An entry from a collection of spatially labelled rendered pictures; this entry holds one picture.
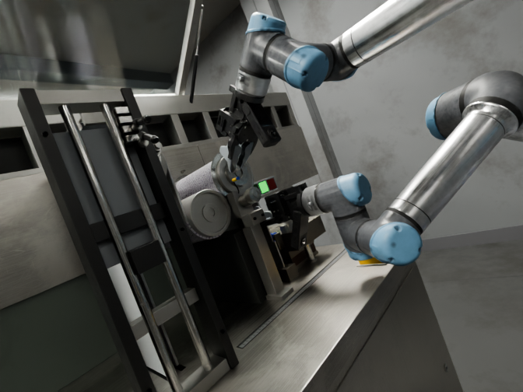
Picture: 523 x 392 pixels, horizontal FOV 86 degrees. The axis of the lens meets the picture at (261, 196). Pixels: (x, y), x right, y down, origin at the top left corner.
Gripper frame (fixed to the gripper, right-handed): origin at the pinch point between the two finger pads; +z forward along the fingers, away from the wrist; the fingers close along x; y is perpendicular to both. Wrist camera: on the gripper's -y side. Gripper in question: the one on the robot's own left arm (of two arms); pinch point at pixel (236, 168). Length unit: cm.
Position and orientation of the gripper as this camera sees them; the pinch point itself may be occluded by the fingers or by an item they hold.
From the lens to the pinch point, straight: 76.0
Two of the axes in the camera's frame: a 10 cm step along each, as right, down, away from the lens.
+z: -2.8, 7.8, 5.7
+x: -6.6, 2.7, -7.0
